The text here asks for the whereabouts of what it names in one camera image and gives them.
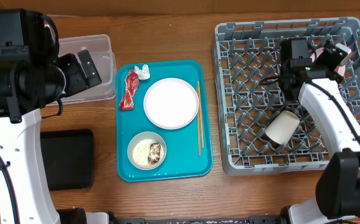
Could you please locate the pink small bowl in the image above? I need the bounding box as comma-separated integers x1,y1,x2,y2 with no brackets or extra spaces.
336,65,346,77

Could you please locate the white tissue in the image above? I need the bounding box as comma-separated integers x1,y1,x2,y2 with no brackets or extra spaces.
134,64,150,80

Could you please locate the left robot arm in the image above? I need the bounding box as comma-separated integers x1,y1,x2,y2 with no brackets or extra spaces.
0,9,110,223

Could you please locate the clear plastic bin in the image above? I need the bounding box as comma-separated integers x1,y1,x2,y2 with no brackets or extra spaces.
59,34,116,104

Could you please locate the black plastic tray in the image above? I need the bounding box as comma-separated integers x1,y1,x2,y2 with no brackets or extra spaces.
40,129,95,191

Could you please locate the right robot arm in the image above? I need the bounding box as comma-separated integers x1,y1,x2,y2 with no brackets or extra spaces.
279,39,360,223

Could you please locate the grey bowl with rice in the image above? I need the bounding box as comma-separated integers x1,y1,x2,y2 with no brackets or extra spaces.
128,131,167,170

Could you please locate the teal serving tray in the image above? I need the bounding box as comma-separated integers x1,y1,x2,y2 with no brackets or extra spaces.
116,60,213,182

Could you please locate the red snack wrapper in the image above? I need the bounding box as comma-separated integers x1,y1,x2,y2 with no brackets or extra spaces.
118,70,140,111

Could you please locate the white paper cup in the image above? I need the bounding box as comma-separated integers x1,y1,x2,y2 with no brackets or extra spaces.
265,110,300,144

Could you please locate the grey dishwasher rack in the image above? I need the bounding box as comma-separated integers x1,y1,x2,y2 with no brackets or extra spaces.
212,17,360,176

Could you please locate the brown food piece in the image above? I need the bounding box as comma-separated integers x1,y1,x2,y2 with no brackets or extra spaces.
148,142,161,164

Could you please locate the pink round plate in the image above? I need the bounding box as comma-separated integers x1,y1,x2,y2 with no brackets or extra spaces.
143,78,198,130

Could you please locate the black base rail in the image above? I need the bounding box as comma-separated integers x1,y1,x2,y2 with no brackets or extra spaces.
111,215,287,224

